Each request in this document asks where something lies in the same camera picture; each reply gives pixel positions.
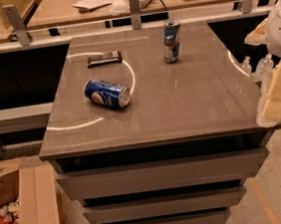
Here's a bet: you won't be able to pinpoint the middle metal bracket post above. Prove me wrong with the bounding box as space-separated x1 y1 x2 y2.
129 0 141 30

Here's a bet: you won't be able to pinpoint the middle grey drawer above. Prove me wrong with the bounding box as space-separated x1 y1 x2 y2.
83 186 246 224

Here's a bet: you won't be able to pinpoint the white papers on desk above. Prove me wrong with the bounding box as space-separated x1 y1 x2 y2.
73 0 117 10

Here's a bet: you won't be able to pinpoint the cardboard box with groceries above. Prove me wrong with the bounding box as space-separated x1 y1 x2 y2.
0 157 60 224

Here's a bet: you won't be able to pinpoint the dark chocolate bar wrapper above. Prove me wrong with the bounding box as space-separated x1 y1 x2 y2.
87 51 122 69

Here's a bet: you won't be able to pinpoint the clear plastic water bottle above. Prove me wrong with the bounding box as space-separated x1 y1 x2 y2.
255 54 274 82

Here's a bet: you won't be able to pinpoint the redbull can upright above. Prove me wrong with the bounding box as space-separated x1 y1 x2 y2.
162 19 180 63

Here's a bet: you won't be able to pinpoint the left metal bracket post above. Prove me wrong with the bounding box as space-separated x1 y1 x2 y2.
2 4 31 46

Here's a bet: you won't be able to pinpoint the top grey drawer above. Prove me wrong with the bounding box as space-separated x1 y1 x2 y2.
57 147 268 200

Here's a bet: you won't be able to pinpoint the blue pepsi can lying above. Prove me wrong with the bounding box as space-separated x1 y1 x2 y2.
84 79 131 109

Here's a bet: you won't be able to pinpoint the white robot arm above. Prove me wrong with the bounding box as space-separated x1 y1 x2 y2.
244 0 281 127

